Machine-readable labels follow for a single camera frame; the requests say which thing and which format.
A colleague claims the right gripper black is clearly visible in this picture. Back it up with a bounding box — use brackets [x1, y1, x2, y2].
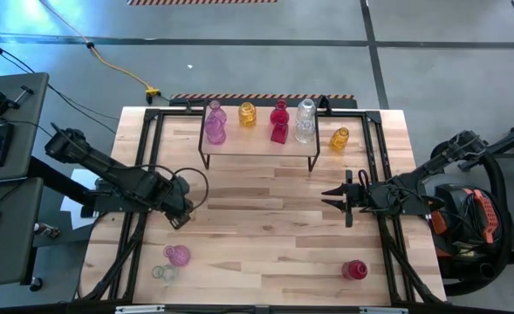
[321, 169, 377, 229]

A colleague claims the yellow slim ribbed vase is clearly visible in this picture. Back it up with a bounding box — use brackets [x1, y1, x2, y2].
[328, 126, 351, 154]

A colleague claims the pink round glass vase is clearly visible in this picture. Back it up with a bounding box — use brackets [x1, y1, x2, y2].
[162, 243, 192, 268]

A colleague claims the clear round ribbed vase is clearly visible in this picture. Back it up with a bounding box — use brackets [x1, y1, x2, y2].
[294, 119, 318, 145]

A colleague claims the pink ribbed bell vase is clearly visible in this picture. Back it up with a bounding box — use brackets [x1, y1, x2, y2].
[203, 115, 228, 146]

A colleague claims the red ribbed cylinder bottle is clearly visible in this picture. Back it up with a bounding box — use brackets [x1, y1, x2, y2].
[341, 259, 369, 281]

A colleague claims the red pleated glass vase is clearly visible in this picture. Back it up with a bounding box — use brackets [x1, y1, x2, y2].
[270, 116, 290, 146]

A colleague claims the small purple swirl vase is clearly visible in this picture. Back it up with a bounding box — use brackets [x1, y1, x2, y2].
[207, 99, 229, 126]

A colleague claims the yellow embossed glass jar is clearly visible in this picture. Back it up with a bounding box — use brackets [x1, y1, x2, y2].
[237, 101, 257, 128]

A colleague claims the black left arm baseplate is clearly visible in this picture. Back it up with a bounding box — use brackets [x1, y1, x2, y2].
[81, 177, 158, 218]

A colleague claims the black right arm baseplate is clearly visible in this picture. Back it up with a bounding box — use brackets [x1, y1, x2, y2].
[367, 181, 432, 218]

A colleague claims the clear pleated glass vase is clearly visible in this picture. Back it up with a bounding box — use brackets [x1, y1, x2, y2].
[151, 263, 181, 283]

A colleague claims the red smooth flask vase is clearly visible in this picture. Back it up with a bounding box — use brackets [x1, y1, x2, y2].
[269, 99, 291, 126]

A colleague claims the white paper sheet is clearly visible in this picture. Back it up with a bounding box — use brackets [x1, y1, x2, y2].
[59, 167, 109, 231]

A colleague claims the silver aluminium profile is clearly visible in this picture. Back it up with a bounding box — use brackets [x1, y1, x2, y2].
[359, 306, 410, 314]
[114, 304, 166, 314]

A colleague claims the hazard-striped black floor mat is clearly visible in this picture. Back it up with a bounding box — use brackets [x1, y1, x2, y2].
[170, 92, 357, 109]

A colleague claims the black desk support beam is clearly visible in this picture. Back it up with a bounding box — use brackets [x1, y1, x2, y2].
[28, 155, 99, 219]

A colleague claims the orange and black device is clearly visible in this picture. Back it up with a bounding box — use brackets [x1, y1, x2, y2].
[430, 182, 502, 274]

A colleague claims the grey desk with keyboard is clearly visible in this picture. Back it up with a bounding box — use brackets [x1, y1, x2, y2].
[0, 72, 51, 187]

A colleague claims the grey desk with mouse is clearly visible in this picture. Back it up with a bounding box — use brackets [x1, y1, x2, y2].
[0, 176, 45, 289]

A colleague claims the black clamp tool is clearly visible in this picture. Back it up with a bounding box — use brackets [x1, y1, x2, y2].
[0, 85, 35, 118]

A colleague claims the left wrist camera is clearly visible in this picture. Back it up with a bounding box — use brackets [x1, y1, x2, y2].
[168, 211, 193, 231]

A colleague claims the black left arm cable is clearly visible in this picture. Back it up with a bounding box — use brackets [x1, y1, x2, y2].
[149, 164, 210, 211]

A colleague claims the yellow extension cable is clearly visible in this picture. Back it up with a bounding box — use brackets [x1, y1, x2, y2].
[38, 0, 161, 99]

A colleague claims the black corrugated hose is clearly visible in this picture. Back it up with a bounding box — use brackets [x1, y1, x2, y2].
[428, 138, 514, 298]

